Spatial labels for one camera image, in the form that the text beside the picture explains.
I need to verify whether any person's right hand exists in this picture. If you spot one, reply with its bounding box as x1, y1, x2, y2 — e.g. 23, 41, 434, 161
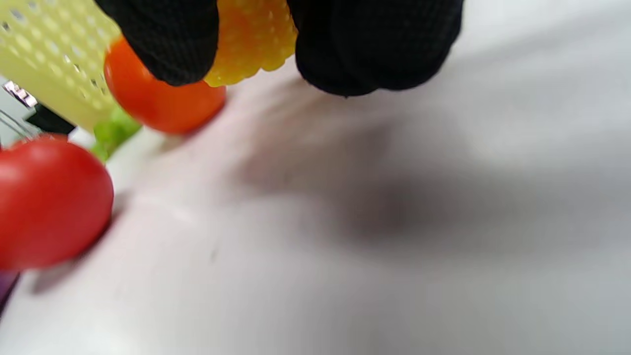
94, 0, 464, 97

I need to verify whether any yellow plastic basket container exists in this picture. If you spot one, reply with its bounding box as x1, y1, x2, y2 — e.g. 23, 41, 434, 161
0, 0, 121, 131

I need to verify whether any short yellow corn piece object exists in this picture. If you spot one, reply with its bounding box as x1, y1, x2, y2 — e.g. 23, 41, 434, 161
203, 0, 299, 88

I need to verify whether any light green lettuce leaf object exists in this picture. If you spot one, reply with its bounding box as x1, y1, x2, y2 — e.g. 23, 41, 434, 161
91, 106, 142, 162

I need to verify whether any orange tangerine object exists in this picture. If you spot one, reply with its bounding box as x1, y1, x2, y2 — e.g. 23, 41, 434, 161
104, 35, 227, 135

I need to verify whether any red tomato object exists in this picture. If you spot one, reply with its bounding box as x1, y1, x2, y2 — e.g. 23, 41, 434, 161
0, 134, 115, 271

